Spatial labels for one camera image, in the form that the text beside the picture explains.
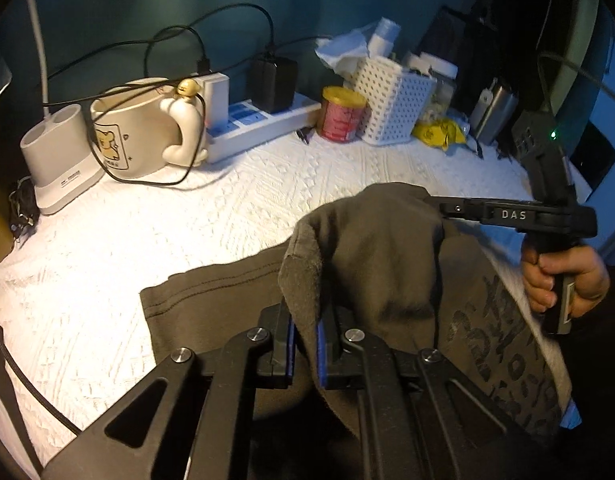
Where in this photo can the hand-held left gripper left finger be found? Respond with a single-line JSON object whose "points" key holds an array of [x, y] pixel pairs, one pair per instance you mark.
{"points": [[290, 355]]}

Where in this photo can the white usb charger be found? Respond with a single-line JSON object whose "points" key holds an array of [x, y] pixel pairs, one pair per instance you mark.
{"points": [[216, 100]]}

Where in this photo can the red tin can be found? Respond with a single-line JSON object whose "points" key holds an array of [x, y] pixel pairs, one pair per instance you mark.
{"points": [[342, 115]]}

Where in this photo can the yellow snack packet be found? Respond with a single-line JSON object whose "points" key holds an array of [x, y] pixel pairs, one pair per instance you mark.
{"points": [[437, 132]]}

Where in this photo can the black power adapter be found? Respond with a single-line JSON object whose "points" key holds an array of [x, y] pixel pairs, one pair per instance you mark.
{"points": [[273, 85]]}

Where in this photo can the black key bundle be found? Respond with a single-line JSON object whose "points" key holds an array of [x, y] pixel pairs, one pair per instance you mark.
{"points": [[22, 210]]}

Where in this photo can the white power strip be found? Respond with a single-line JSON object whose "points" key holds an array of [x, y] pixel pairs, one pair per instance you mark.
{"points": [[267, 127]]}

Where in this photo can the cream cartoon print mug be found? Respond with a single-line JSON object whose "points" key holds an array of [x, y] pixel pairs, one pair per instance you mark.
{"points": [[132, 135]]}

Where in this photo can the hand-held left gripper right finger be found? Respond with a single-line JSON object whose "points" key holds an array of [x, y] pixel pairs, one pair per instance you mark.
{"points": [[321, 360]]}

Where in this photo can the white plastic bottle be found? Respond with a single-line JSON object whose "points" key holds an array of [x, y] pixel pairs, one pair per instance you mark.
{"points": [[385, 37]]}

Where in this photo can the brown printed t-shirt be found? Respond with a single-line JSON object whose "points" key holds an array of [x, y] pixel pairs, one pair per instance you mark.
{"points": [[387, 270]]}

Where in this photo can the white desk lamp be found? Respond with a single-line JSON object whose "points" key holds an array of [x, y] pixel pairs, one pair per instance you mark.
{"points": [[57, 160]]}

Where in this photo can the steel thermos bottle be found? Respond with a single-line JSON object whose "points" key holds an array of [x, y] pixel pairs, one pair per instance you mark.
{"points": [[495, 112]]}

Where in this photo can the person's right hand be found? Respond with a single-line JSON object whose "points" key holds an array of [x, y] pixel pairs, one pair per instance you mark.
{"points": [[585, 275]]}

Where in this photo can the glass jar with white lid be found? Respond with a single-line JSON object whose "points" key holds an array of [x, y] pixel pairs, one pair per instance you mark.
{"points": [[440, 85]]}

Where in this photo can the white crumpled tissue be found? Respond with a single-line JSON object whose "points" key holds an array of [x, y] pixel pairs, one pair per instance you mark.
{"points": [[345, 47]]}

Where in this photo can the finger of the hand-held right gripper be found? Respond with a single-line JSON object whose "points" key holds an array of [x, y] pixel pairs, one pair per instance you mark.
{"points": [[487, 212]]}

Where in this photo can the white perforated basket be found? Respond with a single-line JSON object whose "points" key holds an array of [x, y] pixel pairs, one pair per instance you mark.
{"points": [[392, 105]]}

